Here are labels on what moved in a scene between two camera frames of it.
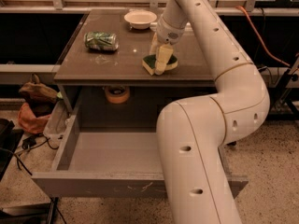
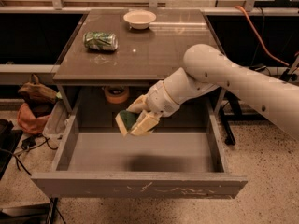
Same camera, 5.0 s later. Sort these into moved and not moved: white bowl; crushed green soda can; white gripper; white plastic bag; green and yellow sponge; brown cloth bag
Moved: white gripper; green and yellow sponge
Not moved: white plastic bag; brown cloth bag; white bowl; crushed green soda can
